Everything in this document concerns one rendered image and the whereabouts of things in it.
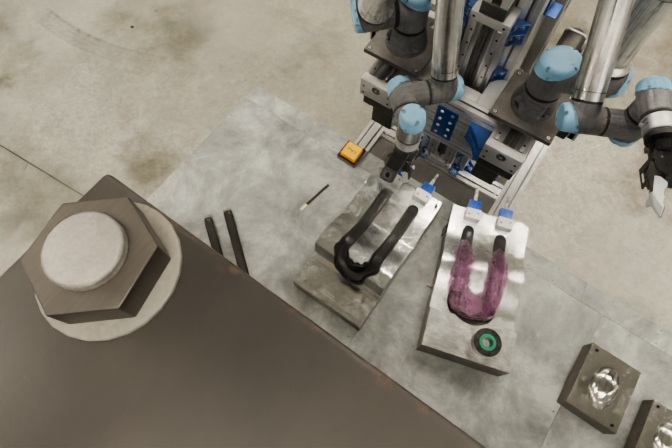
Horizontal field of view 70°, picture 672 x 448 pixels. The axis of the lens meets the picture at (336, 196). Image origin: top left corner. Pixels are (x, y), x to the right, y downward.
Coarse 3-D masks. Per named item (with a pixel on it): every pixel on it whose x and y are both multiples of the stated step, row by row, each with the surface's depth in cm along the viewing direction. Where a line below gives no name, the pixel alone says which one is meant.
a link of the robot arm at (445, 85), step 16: (448, 0) 122; (464, 0) 124; (448, 16) 125; (448, 32) 128; (448, 48) 131; (432, 64) 138; (448, 64) 134; (432, 80) 141; (448, 80) 138; (432, 96) 141; (448, 96) 142
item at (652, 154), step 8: (664, 128) 107; (648, 136) 109; (656, 136) 109; (664, 136) 108; (648, 144) 112; (656, 144) 109; (648, 152) 112; (656, 152) 109; (664, 152) 105; (648, 160) 108; (656, 160) 105; (664, 160) 105; (640, 168) 112; (656, 168) 104; (664, 168) 104; (640, 176) 112; (664, 176) 104
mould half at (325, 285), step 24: (360, 192) 166; (408, 192) 165; (360, 216) 162; (384, 216) 162; (432, 216) 161; (336, 240) 153; (360, 240) 155; (408, 240) 158; (312, 264) 157; (384, 264) 150; (312, 288) 154; (336, 288) 154; (360, 288) 154; (384, 288) 147; (336, 312) 152; (360, 312) 151
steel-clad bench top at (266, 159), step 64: (256, 128) 187; (320, 128) 187; (192, 192) 175; (256, 192) 175; (256, 256) 165; (320, 320) 156; (384, 320) 156; (576, 320) 155; (640, 320) 155; (448, 384) 147; (512, 384) 147; (640, 384) 147
